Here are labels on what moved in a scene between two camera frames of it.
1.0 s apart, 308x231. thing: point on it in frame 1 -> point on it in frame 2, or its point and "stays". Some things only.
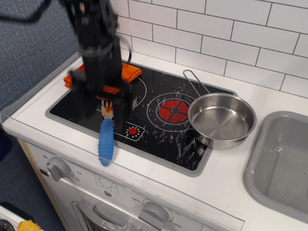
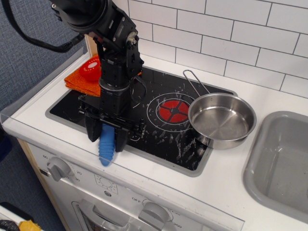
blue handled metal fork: (106, 146) stays
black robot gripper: (102, 75) -> (114, 107)
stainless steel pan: (220, 121) stays
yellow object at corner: (28, 225) stays
